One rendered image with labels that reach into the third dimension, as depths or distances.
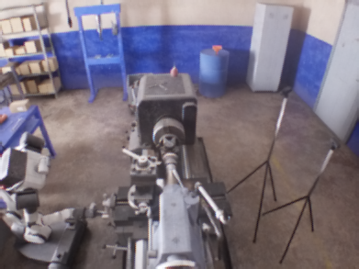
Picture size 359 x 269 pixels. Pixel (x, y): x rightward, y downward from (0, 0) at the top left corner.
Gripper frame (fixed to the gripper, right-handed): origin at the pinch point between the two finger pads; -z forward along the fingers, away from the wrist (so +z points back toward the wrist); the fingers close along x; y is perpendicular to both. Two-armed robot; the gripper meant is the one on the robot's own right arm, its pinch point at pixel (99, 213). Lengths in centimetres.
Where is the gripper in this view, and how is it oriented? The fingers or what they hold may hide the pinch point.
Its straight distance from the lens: 176.5
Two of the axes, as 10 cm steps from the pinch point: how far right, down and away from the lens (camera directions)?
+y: 0.5, 9.8, -1.8
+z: -10.0, 0.4, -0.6
